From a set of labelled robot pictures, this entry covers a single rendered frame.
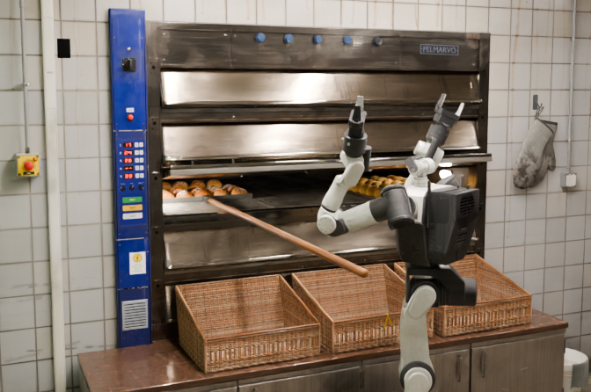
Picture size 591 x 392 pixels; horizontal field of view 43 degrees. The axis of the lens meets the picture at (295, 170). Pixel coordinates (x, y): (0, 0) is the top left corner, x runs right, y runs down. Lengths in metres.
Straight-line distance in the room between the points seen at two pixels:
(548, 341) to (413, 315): 1.25
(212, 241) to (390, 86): 1.25
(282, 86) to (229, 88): 0.28
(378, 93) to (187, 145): 1.06
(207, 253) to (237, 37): 1.07
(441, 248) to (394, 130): 1.26
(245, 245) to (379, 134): 0.93
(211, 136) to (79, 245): 0.80
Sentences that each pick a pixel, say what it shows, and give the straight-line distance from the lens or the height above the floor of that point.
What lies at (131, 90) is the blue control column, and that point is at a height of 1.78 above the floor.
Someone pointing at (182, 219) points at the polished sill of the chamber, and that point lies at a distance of 3.64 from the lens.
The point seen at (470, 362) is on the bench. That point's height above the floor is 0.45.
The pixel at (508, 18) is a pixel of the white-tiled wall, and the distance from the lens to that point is 4.47.
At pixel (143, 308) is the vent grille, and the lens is 3.66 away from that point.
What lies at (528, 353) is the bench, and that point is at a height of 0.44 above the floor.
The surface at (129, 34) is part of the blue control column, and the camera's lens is 3.52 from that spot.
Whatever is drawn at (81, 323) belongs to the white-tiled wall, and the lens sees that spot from 3.66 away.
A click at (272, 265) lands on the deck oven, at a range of 3.84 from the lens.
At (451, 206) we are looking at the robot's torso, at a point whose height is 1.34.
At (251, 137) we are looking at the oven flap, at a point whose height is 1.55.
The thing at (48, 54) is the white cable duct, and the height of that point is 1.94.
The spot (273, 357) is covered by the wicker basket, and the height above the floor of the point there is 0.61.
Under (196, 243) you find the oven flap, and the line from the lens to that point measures 3.69.
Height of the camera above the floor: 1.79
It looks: 6 degrees down
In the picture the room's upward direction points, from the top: straight up
